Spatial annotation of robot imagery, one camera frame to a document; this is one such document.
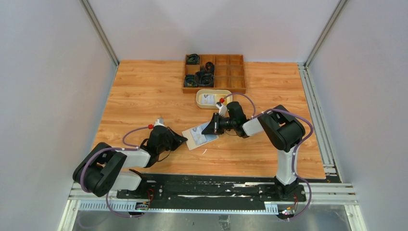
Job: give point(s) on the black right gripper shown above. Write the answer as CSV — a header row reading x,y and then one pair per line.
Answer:
x,y
213,128

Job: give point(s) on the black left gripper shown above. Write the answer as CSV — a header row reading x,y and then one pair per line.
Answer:
x,y
177,139

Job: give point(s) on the pale blue VIP card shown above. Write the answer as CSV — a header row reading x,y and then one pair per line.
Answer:
x,y
197,136

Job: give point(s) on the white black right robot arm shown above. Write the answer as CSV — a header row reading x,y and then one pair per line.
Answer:
x,y
283,129

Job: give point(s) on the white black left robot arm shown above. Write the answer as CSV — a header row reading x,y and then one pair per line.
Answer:
x,y
102,169

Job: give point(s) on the white card in tray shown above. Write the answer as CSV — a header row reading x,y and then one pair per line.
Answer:
x,y
208,99

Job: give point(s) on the beige oval tray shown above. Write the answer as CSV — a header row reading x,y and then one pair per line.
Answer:
x,y
209,91

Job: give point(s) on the wooden compartment box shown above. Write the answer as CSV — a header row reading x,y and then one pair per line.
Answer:
x,y
229,72

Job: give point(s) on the rolled black belt middle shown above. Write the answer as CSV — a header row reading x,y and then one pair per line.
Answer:
x,y
209,67

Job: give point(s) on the rolled black belt top left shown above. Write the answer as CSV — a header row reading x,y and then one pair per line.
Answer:
x,y
193,59

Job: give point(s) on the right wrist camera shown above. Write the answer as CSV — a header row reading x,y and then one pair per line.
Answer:
x,y
222,109

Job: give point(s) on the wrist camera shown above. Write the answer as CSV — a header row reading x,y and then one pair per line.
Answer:
x,y
159,122
222,109

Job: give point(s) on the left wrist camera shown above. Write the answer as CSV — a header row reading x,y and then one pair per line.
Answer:
x,y
159,122

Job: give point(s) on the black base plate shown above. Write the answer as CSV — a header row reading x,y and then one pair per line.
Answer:
x,y
200,192

